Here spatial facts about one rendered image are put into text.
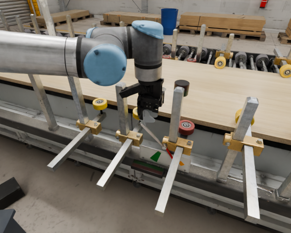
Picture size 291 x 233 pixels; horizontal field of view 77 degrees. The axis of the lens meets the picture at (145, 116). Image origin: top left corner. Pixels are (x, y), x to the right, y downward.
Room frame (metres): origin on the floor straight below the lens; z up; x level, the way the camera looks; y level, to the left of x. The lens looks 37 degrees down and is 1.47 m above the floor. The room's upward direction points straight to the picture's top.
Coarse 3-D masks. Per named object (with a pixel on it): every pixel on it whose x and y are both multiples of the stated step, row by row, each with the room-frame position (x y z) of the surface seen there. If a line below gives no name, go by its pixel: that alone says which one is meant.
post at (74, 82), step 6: (72, 78) 0.78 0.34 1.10; (78, 78) 0.81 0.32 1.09; (72, 84) 0.78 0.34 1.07; (78, 84) 0.80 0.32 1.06; (72, 90) 0.79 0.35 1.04; (78, 90) 0.79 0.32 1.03; (78, 96) 0.78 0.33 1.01; (78, 102) 0.78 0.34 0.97; (84, 102) 0.81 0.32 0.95; (78, 108) 0.78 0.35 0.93; (84, 108) 0.80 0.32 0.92; (78, 114) 0.79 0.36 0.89; (84, 114) 0.79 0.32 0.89; (84, 120) 0.78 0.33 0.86
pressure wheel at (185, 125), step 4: (184, 120) 0.72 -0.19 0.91; (180, 124) 0.68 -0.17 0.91; (184, 124) 0.68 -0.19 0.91; (188, 124) 0.69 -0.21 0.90; (192, 124) 0.68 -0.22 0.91; (180, 128) 0.66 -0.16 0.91; (184, 128) 0.66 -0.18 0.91; (188, 128) 0.66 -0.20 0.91; (192, 128) 0.66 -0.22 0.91; (180, 132) 0.66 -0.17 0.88; (184, 132) 0.64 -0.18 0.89; (188, 132) 0.64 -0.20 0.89; (192, 132) 0.65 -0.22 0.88
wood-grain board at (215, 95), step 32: (128, 64) 1.47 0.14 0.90; (192, 64) 1.47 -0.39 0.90; (96, 96) 0.96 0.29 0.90; (192, 96) 0.96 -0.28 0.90; (224, 96) 0.96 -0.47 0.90; (256, 96) 0.96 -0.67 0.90; (288, 96) 0.96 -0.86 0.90; (224, 128) 0.68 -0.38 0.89; (256, 128) 0.66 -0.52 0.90; (288, 128) 0.66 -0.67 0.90
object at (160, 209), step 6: (186, 138) 0.64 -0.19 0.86; (180, 150) 0.56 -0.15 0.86; (174, 156) 0.53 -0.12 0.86; (180, 156) 0.53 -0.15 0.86; (174, 162) 0.49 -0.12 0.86; (174, 168) 0.46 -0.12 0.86; (168, 174) 0.44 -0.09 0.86; (174, 174) 0.44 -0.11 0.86; (168, 180) 0.41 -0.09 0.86; (168, 186) 0.38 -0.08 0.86; (162, 192) 0.36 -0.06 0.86; (168, 192) 0.36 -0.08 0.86; (162, 198) 0.34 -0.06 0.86; (168, 198) 0.35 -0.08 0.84; (162, 204) 0.32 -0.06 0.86; (156, 210) 0.30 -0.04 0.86; (162, 210) 0.30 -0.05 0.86; (162, 216) 0.29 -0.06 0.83
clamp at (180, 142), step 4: (164, 136) 0.64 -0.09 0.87; (164, 140) 0.62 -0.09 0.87; (168, 140) 0.61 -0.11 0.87; (180, 140) 0.61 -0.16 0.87; (184, 140) 0.61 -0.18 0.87; (188, 140) 0.61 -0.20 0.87; (168, 144) 0.60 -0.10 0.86; (172, 144) 0.59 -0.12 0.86; (176, 144) 0.59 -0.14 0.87; (180, 144) 0.59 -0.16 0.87; (184, 144) 0.59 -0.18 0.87; (192, 144) 0.59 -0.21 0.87; (168, 148) 0.60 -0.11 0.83; (172, 148) 0.59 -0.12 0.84; (184, 148) 0.57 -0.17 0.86; (188, 148) 0.57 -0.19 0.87; (184, 152) 0.57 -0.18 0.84; (188, 152) 0.57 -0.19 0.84
